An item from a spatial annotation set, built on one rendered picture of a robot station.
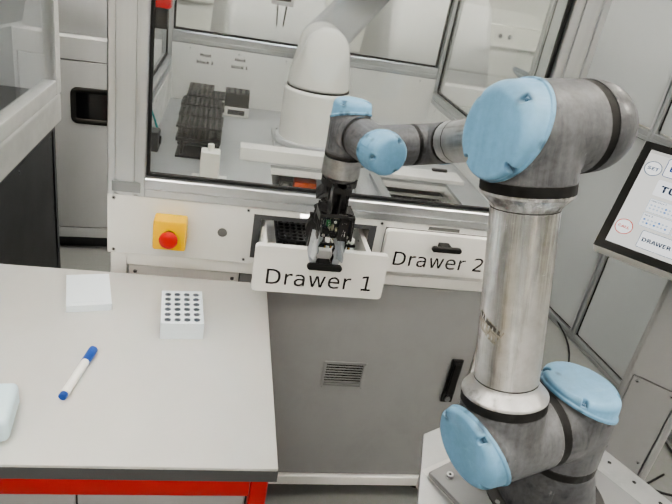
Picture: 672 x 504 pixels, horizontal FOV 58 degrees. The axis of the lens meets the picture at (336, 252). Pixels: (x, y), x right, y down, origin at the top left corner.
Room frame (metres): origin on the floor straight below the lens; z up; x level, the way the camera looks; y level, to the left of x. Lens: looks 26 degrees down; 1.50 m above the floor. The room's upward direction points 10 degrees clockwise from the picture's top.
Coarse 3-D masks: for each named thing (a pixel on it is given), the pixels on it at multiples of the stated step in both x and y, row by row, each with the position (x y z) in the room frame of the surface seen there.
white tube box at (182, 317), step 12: (168, 300) 1.08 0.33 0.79; (180, 300) 1.08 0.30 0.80; (192, 300) 1.08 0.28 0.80; (168, 312) 1.03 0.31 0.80; (180, 312) 1.03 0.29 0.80; (192, 312) 1.04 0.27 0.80; (168, 324) 0.99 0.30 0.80; (180, 324) 0.99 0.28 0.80; (192, 324) 1.00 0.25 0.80; (168, 336) 0.99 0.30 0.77; (180, 336) 1.00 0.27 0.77; (192, 336) 1.00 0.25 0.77
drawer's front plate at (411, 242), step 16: (384, 240) 1.35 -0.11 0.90; (400, 240) 1.34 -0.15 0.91; (416, 240) 1.35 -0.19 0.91; (432, 240) 1.36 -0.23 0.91; (448, 240) 1.37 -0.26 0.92; (464, 240) 1.38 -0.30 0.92; (480, 240) 1.39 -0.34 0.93; (400, 256) 1.35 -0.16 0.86; (416, 256) 1.35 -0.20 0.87; (432, 256) 1.36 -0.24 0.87; (448, 256) 1.37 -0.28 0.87; (464, 256) 1.38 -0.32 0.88; (480, 256) 1.39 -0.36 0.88; (416, 272) 1.36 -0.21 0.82; (432, 272) 1.37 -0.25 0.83; (448, 272) 1.37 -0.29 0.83; (464, 272) 1.38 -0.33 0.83; (480, 272) 1.39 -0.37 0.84
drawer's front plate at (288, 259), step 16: (256, 256) 1.13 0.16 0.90; (272, 256) 1.14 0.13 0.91; (288, 256) 1.15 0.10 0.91; (304, 256) 1.16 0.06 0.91; (320, 256) 1.16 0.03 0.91; (352, 256) 1.18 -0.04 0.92; (368, 256) 1.19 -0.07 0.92; (384, 256) 1.19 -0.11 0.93; (256, 272) 1.14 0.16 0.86; (272, 272) 1.14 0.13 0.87; (288, 272) 1.15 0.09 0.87; (304, 272) 1.16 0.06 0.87; (320, 272) 1.16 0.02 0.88; (336, 272) 1.17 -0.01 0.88; (352, 272) 1.18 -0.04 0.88; (368, 272) 1.19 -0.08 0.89; (384, 272) 1.20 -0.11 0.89; (256, 288) 1.14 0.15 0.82; (272, 288) 1.14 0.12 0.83; (288, 288) 1.15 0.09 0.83; (304, 288) 1.16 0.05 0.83; (320, 288) 1.17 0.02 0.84; (352, 288) 1.18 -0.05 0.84; (368, 288) 1.19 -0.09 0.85
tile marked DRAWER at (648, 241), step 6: (642, 234) 1.40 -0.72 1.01; (648, 234) 1.39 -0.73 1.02; (654, 234) 1.39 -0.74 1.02; (642, 240) 1.39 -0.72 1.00; (648, 240) 1.38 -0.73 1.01; (654, 240) 1.38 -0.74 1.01; (660, 240) 1.38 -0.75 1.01; (666, 240) 1.37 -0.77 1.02; (636, 246) 1.38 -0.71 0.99; (642, 246) 1.38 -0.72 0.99; (648, 246) 1.37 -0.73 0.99; (654, 246) 1.37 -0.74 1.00; (660, 246) 1.37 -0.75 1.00; (666, 246) 1.36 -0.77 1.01; (654, 252) 1.36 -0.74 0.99; (660, 252) 1.36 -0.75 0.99; (666, 252) 1.35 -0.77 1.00
